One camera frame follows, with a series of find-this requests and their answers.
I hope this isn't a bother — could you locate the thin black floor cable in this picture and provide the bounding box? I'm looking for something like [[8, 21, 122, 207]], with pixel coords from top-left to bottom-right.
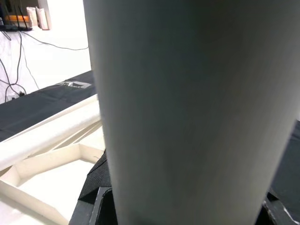
[[23, 31, 90, 51], [0, 30, 40, 100]]

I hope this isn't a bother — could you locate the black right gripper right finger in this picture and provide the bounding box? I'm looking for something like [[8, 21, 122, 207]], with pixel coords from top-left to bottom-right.
[[257, 187, 300, 225]]

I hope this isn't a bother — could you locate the white plastic table top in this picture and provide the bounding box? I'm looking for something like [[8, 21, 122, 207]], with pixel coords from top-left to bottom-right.
[[0, 93, 108, 225]]

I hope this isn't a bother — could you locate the crumpled clear tape piece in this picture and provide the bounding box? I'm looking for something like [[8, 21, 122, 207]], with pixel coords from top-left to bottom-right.
[[56, 80, 92, 89]]

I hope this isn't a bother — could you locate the black wifi router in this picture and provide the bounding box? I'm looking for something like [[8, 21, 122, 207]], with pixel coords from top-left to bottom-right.
[[4, 4, 33, 32]]

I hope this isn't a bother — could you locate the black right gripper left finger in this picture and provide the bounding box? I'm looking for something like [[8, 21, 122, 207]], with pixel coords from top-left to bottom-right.
[[69, 152, 118, 225]]

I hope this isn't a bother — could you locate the black tablecloth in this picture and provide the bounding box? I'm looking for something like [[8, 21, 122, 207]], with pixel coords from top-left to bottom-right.
[[0, 69, 300, 211]]

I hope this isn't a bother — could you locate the white wrapped bundle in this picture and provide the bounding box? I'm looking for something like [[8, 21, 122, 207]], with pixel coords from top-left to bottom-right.
[[35, 7, 52, 30], [25, 6, 38, 28]]

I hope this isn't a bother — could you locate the white plastic table leg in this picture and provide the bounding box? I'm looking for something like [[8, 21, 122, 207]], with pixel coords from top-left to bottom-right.
[[0, 93, 103, 166], [83, 0, 300, 225]]

